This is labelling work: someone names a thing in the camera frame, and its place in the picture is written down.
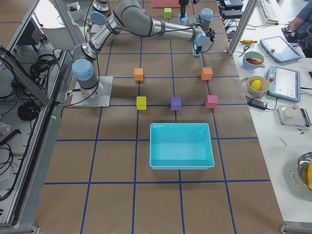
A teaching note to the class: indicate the black power adapter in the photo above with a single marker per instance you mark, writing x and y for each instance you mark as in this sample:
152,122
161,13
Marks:
257,104

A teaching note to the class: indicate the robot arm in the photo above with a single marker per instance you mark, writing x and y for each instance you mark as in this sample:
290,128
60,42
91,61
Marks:
183,4
128,16

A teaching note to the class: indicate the red block right front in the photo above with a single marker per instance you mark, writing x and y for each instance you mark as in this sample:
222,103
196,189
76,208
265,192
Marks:
211,101

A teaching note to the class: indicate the orange block front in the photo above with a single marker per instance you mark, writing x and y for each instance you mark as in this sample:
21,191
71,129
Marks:
206,73

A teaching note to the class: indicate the teach pendant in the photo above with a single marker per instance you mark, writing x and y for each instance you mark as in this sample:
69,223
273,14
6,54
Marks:
279,49
284,83

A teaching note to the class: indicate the pink plastic bin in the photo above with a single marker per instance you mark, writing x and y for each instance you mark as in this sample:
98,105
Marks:
165,4

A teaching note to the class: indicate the purple block right side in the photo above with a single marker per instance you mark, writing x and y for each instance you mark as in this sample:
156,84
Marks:
175,103

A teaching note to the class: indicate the green bowl with fruit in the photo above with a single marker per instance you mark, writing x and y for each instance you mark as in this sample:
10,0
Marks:
252,60

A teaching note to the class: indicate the far teach pendant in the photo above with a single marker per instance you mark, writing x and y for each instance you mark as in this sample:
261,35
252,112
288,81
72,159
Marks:
279,49

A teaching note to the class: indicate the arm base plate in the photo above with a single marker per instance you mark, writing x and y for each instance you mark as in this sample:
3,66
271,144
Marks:
94,98

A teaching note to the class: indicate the cyan plastic bin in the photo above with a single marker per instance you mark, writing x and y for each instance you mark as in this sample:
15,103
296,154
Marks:
181,146

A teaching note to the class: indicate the orange block near base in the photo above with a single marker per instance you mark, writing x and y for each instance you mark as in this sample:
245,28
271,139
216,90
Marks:
138,74

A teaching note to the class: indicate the green foam block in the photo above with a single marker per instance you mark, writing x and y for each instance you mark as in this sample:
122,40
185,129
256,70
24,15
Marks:
167,13

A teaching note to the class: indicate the near teach pendant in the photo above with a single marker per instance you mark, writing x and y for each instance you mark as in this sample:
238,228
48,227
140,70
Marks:
284,83

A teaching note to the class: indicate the yellow foam block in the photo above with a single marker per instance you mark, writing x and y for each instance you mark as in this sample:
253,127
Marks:
141,103

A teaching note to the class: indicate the white keyboard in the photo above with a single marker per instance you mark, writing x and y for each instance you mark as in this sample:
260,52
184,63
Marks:
267,11

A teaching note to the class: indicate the cream bowl with lemon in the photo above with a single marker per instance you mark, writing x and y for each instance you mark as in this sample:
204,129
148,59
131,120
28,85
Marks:
257,86

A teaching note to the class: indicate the person at desk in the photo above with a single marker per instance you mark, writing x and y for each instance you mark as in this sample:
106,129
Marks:
300,24

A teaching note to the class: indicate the steel bowl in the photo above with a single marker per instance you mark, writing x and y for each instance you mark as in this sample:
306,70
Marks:
304,166

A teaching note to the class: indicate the kitchen scale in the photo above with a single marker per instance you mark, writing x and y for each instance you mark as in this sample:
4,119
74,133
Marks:
293,116

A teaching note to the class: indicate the light blue block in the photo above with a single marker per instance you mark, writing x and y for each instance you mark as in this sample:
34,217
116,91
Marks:
183,20
195,54

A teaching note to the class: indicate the scissors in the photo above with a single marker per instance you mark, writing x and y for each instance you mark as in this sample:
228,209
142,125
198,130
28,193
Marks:
246,47

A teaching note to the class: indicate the gold metal cylinder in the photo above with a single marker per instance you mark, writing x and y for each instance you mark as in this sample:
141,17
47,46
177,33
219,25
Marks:
248,41

